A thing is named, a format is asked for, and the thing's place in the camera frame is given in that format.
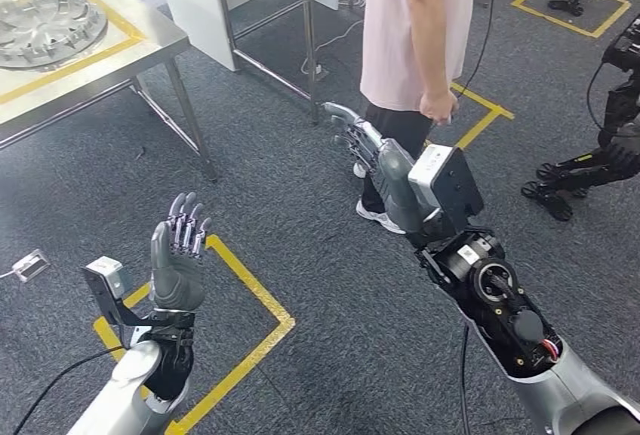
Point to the person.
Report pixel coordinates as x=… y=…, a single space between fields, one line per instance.
x=400 y=34

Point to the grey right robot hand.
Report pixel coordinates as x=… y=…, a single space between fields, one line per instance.
x=397 y=180

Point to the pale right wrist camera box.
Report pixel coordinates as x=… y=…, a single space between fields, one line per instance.
x=450 y=183

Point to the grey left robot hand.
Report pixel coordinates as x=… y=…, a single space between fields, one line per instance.
x=177 y=280

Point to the yellow tape rectangle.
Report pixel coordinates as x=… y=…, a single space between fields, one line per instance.
x=75 y=66

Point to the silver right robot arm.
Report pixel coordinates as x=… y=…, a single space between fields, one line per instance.
x=560 y=386

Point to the metal floor socket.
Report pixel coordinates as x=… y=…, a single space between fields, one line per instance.
x=31 y=266

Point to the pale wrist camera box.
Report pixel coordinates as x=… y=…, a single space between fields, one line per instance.
x=450 y=183
x=103 y=268

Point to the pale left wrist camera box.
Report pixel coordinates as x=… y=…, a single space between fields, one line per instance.
x=103 y=268

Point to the white partition panel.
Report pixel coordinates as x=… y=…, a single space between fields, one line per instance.
x=190 y=1

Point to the silver plastic wheel cover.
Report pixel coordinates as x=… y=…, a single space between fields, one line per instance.
x=45 y=28

